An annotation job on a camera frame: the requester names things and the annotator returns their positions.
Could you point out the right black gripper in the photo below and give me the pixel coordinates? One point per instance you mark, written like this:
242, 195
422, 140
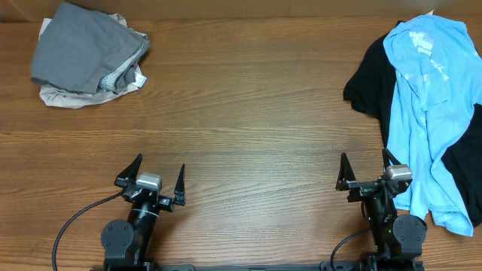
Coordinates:
346, 181

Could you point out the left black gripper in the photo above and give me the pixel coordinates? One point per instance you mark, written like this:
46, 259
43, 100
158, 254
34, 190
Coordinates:
167, 203

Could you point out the light blue t-shirt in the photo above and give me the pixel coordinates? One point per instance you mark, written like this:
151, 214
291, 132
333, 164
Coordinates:
438, 84

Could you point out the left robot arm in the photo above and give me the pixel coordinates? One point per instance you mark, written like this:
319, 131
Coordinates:
126, 242

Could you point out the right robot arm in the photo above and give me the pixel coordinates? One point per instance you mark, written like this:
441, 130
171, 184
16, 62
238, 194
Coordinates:
398, 239

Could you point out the black t-shirt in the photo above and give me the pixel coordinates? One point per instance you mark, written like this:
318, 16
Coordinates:
370, 91

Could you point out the folded grey garment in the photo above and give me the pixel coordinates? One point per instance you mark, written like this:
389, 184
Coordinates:
81, 49

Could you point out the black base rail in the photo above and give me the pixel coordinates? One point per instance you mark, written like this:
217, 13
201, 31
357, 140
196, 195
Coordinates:
323, 266

